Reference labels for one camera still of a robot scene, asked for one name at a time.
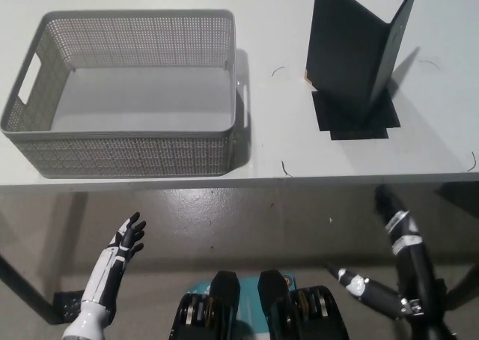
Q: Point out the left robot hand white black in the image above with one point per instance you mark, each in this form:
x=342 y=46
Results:
x=125 y=235

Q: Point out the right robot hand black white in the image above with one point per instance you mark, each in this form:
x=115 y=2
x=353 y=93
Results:
x=419 y=276

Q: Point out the black hardcover notebook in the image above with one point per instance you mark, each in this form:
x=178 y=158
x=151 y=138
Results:
x=344 y=55

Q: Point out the black ribbed robot body block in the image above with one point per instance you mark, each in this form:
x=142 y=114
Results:
x=221 y=310
x=299 y=314

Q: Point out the black metal table leg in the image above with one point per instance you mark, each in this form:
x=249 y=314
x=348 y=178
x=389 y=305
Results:
x=26 y=287
x=462 y=291

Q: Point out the grey perforated plastic basket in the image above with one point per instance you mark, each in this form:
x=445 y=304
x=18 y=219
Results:
x=112 y=149

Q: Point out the black table foot plate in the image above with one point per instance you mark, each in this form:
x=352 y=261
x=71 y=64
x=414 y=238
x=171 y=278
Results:
x=69 y=305

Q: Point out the black tape patch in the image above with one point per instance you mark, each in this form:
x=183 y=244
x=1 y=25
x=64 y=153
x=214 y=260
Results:
x=378 y=128

